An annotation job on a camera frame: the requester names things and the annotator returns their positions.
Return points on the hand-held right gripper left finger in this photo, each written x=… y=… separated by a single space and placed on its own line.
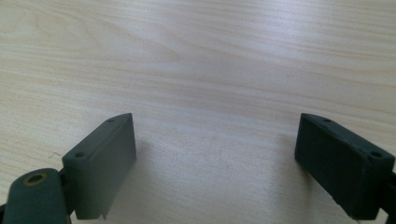
x=99 y=165

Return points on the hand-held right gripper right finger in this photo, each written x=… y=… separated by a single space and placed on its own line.
x=339 y=161

